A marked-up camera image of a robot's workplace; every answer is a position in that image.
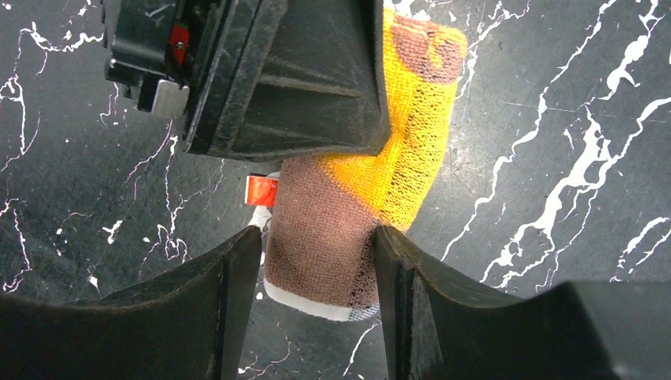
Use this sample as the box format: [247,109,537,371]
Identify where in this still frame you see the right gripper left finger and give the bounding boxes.
[1,226,262,379]

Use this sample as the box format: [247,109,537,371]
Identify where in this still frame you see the brown and yellow towel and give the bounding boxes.
[263,9,468,321]

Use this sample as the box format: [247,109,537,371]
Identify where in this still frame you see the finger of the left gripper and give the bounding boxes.
[183,1,390,162]

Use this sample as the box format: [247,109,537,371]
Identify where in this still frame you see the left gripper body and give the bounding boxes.
[101,0,230,119]

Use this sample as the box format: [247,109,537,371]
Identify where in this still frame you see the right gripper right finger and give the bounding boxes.
[373,226,670,379]

